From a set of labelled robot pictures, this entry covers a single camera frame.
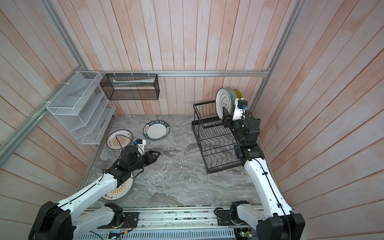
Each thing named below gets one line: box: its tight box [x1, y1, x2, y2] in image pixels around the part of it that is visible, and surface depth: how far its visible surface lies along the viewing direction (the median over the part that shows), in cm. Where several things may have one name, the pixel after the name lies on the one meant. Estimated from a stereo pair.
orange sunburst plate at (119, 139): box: [106, 129, 133, 150], surface depth 106 cm
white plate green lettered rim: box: [142, 120, 170, 141], surface depth 113 cm
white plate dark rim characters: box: [215, 88, 232, 120], surface depth 93 cm
